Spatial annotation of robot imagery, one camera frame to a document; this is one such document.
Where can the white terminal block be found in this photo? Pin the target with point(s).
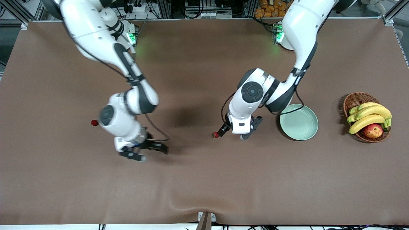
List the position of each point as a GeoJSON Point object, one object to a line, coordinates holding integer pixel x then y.
{"type": "Point", "coordinates": [214, 15]}

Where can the yellow banana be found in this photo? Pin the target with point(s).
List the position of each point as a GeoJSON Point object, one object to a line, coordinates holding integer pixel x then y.
{"type": "Point", "coordinates": [374, 111]}
{"type": "Point", "coordinates": [367, 104]}
{"type": "Point", "coordinates": [364, 123]}

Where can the brown table cover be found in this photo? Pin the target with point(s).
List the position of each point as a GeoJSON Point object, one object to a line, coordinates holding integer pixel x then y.
{"type": "Point", "coordinates": [204, 175]}

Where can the orange bread rolls pile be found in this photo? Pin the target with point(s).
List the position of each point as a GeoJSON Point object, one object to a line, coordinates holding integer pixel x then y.
{"type": "Point", "coordinates": [271, 8]}

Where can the red apple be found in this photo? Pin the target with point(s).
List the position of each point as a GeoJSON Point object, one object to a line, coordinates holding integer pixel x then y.
{"type": "Point", "coordinates": [373, 131]}

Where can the aluminium frame profile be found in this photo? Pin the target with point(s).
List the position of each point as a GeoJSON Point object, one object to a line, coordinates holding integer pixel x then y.
{"type": "Point", "coordinates": [16, 11]}
{"type": "Point", "coordinates": [164, 8]}
{"type": "Point", "coordinates": [391, 14]}
{"type": "Point", "coordinates": [250, 8]}

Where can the brown wicker basket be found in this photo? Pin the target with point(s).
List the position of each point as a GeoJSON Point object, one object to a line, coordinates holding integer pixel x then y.
{"type": "Point", "coordinates": [356, 99]}

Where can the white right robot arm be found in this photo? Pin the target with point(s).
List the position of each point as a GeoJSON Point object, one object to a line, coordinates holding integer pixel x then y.
{"type": "Point", "coordinates": [92, 28]}

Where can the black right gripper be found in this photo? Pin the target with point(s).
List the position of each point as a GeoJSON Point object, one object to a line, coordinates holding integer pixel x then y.
{"type": "Point", "coordinates": [148, 144]}

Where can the red strawberry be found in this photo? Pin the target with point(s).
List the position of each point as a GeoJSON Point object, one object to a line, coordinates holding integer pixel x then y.
{"type": "Point", "coordinates": [94, 122]}
{"type": "Point", "coordinates": [215, 134]}

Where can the white power strip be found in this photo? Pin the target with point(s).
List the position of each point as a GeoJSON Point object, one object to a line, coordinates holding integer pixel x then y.
{"type": "Point", "coordinates": [138, 8]}

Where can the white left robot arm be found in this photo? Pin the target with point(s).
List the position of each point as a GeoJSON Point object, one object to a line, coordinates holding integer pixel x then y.
{"type": "Point", "coordinates": [300, 25]}

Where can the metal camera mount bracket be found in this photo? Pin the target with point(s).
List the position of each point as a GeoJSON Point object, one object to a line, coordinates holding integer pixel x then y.
{"type": "Point", "coordinates": [206, 220]}

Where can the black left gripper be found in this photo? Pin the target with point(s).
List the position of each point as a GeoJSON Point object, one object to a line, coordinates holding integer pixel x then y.
{"type": "Point", "coordinates": [224, 128]}

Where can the pale green round plate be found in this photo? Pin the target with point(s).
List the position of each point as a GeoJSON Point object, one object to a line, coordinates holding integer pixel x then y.
{"type": "Point", "coordinates": [300, 126]}

